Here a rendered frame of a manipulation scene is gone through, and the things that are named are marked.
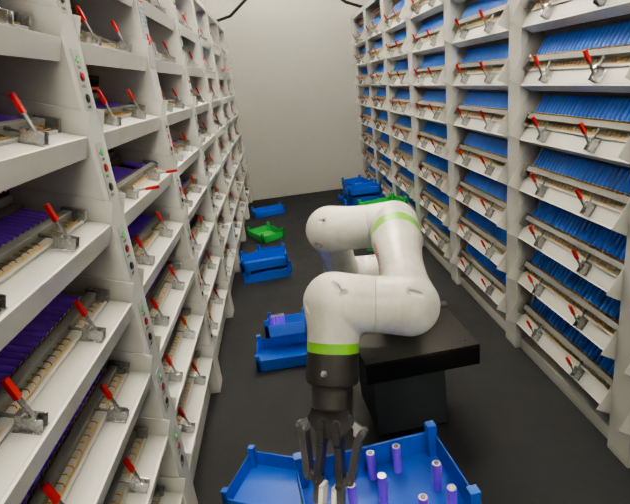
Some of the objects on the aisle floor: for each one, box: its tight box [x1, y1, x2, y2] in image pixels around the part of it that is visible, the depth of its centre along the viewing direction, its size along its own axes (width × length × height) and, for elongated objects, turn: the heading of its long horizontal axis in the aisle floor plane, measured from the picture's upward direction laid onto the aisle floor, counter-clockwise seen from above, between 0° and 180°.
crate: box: [255, 333, 307, 372], centre depth 224 cm, size 30×20×8 cm
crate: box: [264, 308, 307, 339], centre depth 239 cm, size 30×20×8 cm
